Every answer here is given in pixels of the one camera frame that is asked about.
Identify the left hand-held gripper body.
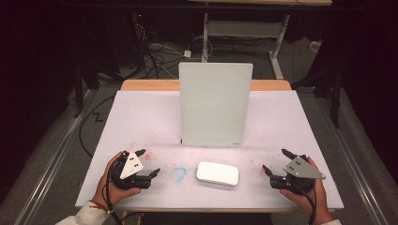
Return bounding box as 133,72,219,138
109,150,155,191

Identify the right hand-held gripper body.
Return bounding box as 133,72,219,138
269,153,327,194

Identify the white whiteboard eraser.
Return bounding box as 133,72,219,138
195,160,240,188

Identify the white whiteboard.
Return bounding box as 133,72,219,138
178,62,254,149

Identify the person's left hand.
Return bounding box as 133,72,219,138
91,151,142,211

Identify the person's right hand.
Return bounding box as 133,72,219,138
279,156,335,225

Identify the white table cover sheet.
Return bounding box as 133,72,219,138
75,89,345,211

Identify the wooden table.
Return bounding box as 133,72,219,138
120,79,293,92

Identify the small white box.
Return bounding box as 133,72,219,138
309,39,323,53

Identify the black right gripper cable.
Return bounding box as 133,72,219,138
289,180,317,225

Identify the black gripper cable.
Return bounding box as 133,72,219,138
105,156,126,225
289,180,317,225

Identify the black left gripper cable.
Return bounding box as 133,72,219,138
105,156,126,225

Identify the red wrist string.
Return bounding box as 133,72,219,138
88,200,111,212

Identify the metal floor rail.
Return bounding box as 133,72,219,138
12,89,99,225
314,95,390,225

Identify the black floor cable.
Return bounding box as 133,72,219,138
78,94,117,159

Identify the tangle of floor cables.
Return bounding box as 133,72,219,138
130,22,189,81

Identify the white metal desk frame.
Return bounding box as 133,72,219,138
201,12,291,80

